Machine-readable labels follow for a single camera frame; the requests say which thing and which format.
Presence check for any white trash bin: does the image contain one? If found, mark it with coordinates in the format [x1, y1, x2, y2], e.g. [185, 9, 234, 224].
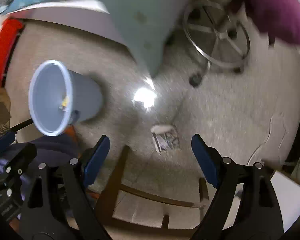
[28, 60, 104, 137]

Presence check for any red bench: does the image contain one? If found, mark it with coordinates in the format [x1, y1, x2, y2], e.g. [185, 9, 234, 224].
[0, 18, 24, 87]

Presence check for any crumpled paper scrap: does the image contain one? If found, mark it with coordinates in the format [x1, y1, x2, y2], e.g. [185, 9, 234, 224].
[151, 125, 180, 153]

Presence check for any metal round fan base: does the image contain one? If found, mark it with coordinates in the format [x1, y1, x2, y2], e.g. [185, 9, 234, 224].
[182, 0, 251, 88]

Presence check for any magenta cloth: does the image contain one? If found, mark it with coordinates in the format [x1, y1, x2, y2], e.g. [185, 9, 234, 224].
[244, 0, 300, 46]

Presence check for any wooden stool frame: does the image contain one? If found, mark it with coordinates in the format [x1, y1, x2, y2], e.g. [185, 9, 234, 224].
[95, 145, 209, 225]

